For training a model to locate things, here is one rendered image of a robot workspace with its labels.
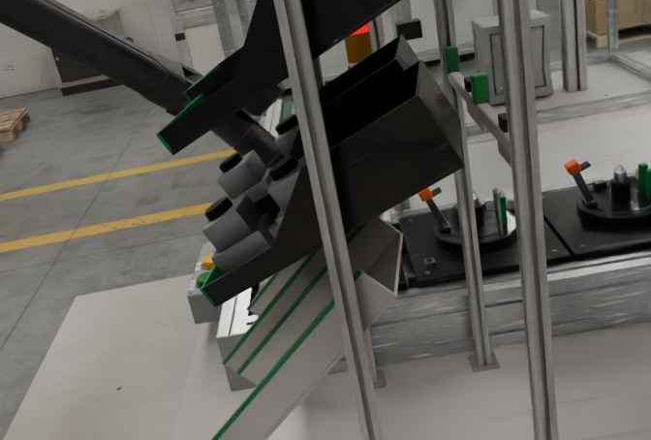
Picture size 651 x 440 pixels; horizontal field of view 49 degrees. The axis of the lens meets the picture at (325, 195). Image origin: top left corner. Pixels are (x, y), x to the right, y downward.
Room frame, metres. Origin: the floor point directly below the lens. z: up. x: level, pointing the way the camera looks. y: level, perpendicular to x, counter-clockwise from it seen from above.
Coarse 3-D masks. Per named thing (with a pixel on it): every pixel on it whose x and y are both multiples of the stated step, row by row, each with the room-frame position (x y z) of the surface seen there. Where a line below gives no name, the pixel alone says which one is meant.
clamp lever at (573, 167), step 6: (570, 162) 1.07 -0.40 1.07; (576, 162) 1.06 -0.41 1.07; (588, 162) 1.06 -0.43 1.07; (570, 168) 1.06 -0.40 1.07; (576, 168) 1.06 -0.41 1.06; (582, 168) 1.06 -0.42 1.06; (576, 174) 1.06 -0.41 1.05; (576, 180) 1.06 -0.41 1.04; (582, 180) 1.06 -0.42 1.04; (582, 186) 1.06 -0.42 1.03; (582, 192) 1.06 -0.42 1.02; (588, 192) 1.06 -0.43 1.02; (588, 198) 1.06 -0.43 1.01
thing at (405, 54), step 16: (384, 48) 0.84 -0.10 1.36; (400, 48) 0.77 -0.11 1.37; (368, 64) 0.84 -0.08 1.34; (384, 64) 0.84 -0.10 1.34; (400, 64) 0.71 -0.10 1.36; (336, 80) 0.85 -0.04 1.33; (352, 80) 0.85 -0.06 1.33; (368, 80) 0.72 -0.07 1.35; (384, 80) 0.71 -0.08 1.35; (320, 96) 0.86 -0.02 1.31; (336, 96) 0.85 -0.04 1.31; (352, 96) 0.72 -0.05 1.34; (336, 112) 0.73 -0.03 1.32
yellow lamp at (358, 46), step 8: (368, 32) 1.25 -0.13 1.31; (344, 40) 1.27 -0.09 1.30; (352, 40) 1.25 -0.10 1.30; (360, 40) 1.24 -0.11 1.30; (368, 40) 1.25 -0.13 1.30; (352, 48) 1.25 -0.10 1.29; (360, 48) 1.24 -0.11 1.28; (368, 48) 1.25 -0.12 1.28; (352, 56) 1.25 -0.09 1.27; (360, 56) 1.24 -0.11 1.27
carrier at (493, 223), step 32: (512, 192) 1.17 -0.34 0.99; (416, 224) 1.16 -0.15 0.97; (448, 224) 1.07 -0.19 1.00; (480, 224) 1.06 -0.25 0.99; (512, 224) 1.05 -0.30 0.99; (544, 224) 1.06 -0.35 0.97; (416, 256) 1.04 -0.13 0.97; (448, 256) 1.02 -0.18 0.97; (480, 256) 1.00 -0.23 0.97; (512, 256) 0.98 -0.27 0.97
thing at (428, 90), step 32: (416, 64) 0.69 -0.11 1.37; (384, 96) 0.69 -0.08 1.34; (416, 96) 0.56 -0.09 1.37; (352, 128) 0.70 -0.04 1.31; (384, 128) 0.57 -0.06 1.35; (416, 128) 0.56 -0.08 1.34; (448, 128) 0.59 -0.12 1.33; (352, 160) 0.58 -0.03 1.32; (384, 160) 0.57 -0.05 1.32; (416, 160) 0.56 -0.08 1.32; (448, 160) 0.56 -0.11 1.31; (352, 192) 0.58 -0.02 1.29; (384, 192) 0.57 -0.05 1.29; (416, 192) 0.56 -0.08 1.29; (288, 224) 0.59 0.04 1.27; (352, 224) 0.58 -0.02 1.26; (256, 256) 0.60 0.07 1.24; (288, 256) 0.59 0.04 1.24; (224, 288) 0.61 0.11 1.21
